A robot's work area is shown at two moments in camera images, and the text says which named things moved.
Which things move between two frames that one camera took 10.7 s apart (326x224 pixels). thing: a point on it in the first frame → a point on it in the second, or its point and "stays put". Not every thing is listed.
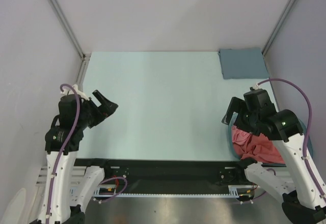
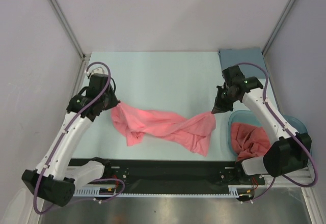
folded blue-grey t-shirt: (243, 63) stays put
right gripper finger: (238, 121) → (224, 110)
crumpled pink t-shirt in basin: (261, 147) stays put
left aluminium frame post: (54, 1) stays put
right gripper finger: (235, 106) → (216, 110)
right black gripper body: (239, 110) → (221, 99)
